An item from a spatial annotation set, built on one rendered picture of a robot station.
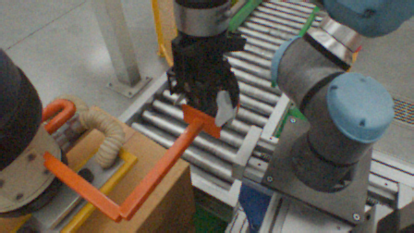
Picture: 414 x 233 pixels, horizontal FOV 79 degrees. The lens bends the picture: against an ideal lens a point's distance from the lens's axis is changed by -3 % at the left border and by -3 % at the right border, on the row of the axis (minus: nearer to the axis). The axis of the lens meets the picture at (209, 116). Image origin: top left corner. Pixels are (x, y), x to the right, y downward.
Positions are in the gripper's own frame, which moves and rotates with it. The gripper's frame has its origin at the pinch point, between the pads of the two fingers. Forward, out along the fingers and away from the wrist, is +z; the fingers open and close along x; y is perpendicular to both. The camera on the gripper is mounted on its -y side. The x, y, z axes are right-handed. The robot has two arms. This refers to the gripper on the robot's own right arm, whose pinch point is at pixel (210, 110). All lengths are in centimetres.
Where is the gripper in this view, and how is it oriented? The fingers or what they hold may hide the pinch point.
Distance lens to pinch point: 52.1
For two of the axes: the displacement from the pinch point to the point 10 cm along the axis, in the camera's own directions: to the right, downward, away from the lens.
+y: -5.3, 6.6, -5.4
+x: 8.5, 4.1, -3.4
